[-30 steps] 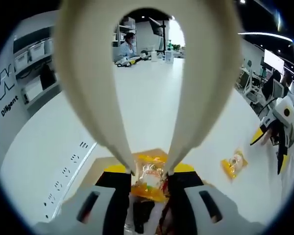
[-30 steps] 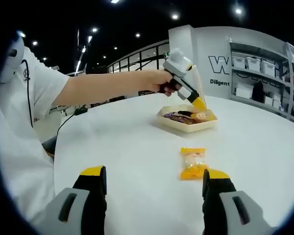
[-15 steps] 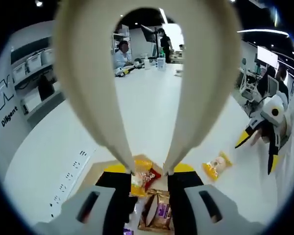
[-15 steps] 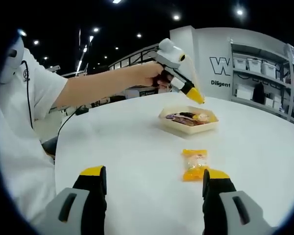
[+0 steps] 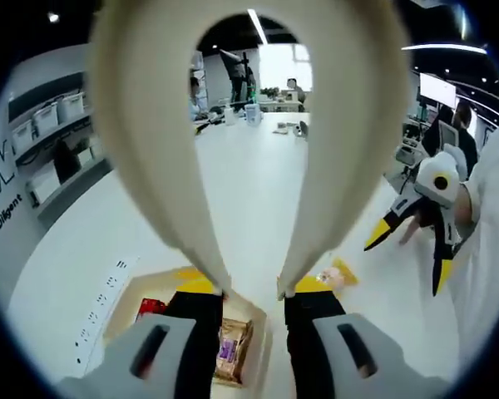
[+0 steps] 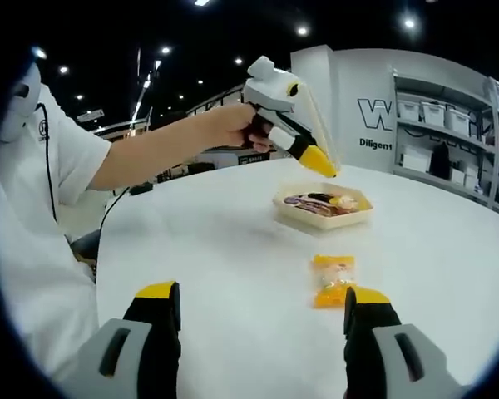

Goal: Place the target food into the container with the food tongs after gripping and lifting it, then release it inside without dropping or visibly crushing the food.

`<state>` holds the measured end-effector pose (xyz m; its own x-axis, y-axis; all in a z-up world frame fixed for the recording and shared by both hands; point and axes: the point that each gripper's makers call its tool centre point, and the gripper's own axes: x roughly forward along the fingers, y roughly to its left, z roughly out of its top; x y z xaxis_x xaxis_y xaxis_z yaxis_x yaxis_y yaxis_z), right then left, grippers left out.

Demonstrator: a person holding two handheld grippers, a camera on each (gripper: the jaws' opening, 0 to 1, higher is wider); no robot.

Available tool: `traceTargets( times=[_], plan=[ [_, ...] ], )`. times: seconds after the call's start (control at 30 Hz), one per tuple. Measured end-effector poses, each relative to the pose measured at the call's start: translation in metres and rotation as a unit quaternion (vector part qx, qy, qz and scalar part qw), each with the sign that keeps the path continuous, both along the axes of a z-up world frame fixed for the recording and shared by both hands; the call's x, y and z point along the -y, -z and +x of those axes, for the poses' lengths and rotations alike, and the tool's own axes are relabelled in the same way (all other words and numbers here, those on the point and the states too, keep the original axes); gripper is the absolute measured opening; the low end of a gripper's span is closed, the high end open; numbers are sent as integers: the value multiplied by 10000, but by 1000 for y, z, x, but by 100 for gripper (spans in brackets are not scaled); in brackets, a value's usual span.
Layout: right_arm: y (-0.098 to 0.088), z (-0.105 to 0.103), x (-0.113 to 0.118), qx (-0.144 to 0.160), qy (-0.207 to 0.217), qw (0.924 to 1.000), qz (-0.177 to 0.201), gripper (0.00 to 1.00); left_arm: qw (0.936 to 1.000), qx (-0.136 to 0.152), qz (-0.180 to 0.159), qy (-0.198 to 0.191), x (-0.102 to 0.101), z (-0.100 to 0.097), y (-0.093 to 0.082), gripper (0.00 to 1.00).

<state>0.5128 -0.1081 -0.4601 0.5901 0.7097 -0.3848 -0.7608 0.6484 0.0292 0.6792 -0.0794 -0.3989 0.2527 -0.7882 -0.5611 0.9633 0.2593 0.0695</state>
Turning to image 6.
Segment person's left hand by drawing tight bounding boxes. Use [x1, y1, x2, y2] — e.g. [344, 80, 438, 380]
[215, 102, 272, 154]

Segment white chest-worn device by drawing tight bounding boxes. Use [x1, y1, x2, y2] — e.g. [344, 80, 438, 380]
[0, 62, 42, 143]

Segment round ceiling spotlights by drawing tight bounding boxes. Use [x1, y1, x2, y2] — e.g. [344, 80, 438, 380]
[32, 0, 417, 101]

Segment shelved white storage bins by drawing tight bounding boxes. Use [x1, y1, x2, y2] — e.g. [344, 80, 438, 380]
[398, 99, 499, 140]

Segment brown purple food packet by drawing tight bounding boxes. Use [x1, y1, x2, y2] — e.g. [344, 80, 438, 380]
[299, 202, 329, 217]

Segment grey metal shelving rack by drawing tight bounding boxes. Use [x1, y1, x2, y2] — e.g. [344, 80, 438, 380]
[392, 68, 499, 217]

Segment white cardboard box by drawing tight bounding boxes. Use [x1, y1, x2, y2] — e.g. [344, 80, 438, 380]
[401, 145, 432, 172]

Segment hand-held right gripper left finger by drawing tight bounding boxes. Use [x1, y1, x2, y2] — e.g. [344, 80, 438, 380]
[72, 281, 183, 399]

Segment ceiling air vent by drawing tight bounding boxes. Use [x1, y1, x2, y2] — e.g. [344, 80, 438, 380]
[77, 108, 106, 122]

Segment yellow food packet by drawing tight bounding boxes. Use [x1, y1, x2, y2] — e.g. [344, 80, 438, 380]
[330, 193, 369, 213]
[311, 254, 357, 309]

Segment cream hexagonal container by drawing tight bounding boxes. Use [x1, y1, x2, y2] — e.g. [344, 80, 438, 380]
[272, 180, 374, 232]

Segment white food tongs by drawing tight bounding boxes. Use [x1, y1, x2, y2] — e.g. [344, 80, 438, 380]
[301, 81, 343, 179]

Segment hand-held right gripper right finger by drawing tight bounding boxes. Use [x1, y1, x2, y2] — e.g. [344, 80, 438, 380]
[342, 284, 467, 399]

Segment person's blue jeans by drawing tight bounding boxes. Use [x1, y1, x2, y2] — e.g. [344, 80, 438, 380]
[68, 228, 101, 286]

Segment black device cable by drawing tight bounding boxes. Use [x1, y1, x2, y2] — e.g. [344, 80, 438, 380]
[33, 101, 60, 224]

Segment black backpack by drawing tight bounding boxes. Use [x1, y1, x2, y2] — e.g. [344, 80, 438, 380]
[428, 141, 450, 175]

